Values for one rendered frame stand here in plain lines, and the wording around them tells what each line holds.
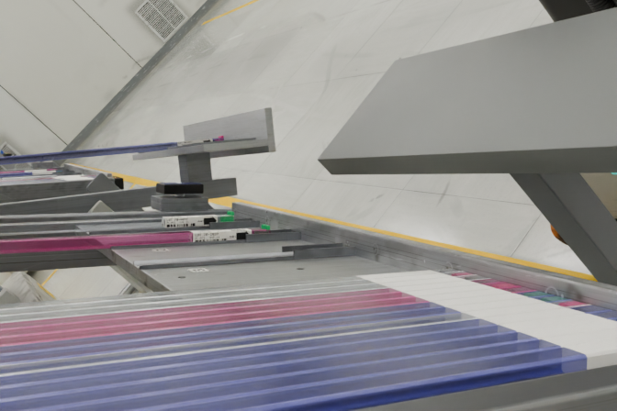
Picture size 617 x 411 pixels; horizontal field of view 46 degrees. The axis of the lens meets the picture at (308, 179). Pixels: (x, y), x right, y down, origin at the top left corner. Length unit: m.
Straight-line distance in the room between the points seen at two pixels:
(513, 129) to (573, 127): 0.09
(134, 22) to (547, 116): 7.87
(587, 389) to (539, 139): 0.57
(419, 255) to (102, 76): 7.95
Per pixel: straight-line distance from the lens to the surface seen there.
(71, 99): 8.38
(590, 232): 1.13
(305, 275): 0.55
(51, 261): 0.88
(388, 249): 0.60
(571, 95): 0.87
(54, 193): 1.65
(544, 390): 0.28
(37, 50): 8.37
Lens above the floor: 1.03
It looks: 21 degrees down
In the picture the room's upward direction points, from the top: 44 degrees counter-clockwise
